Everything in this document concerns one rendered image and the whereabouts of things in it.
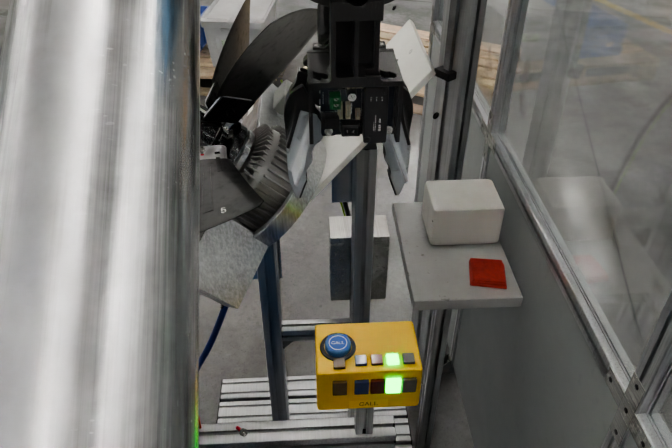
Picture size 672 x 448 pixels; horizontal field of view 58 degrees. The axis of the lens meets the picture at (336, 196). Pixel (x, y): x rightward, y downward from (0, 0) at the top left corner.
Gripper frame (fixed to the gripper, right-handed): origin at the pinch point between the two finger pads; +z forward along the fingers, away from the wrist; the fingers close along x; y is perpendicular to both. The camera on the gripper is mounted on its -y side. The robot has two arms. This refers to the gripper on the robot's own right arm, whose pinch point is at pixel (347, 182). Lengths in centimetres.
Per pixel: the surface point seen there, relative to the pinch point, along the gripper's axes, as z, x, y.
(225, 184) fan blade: 25.7, -18.0, -37.8
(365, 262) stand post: 64, 9, -60
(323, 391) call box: 44.9, -2.5, -9.5
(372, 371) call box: 40.9, 4.8, -9.7
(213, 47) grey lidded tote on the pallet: 119, -64, -331
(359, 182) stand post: 41, 7, -60
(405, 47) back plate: 14, 16, -68
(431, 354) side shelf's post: 99, 28, -60
